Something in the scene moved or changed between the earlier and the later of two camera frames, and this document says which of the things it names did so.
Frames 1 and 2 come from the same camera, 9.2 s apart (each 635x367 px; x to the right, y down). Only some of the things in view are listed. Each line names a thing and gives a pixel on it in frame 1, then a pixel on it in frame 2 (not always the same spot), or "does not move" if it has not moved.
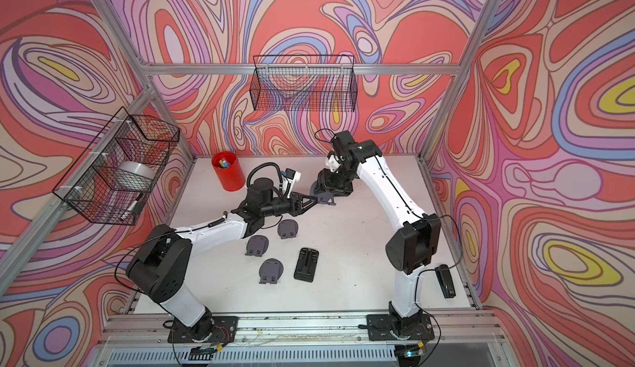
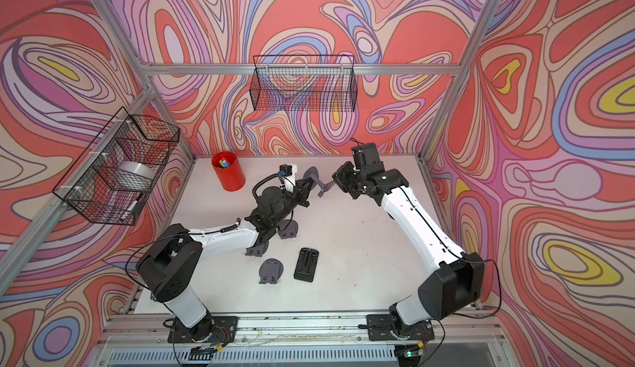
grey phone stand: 287,228 does not move
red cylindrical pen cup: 229,171 does not move
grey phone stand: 322,197 to 312,173
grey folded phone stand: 256,245 does not move
